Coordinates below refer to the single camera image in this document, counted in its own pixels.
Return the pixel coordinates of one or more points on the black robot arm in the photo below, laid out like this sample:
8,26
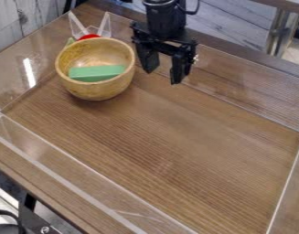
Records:
163,35

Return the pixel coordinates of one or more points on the wooden bowl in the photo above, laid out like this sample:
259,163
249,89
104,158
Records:
94,52

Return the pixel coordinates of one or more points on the red fruit with green leaf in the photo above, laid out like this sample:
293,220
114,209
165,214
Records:
71,40

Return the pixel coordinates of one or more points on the metal table leg background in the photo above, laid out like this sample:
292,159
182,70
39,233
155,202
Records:
281,32

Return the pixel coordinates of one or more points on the clear acrylic tray wall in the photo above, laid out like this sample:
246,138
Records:
88,199

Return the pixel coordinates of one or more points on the black table leg bracket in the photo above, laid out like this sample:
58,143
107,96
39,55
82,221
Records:
32,222

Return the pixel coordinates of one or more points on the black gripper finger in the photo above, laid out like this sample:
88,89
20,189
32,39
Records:
181,69
149,57

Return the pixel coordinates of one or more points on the green rectangular block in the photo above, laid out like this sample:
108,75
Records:
95,73

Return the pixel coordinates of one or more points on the clear acrylic corner bracket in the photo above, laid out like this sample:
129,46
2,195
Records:
80,31

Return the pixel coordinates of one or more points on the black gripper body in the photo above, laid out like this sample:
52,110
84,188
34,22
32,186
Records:
150,45

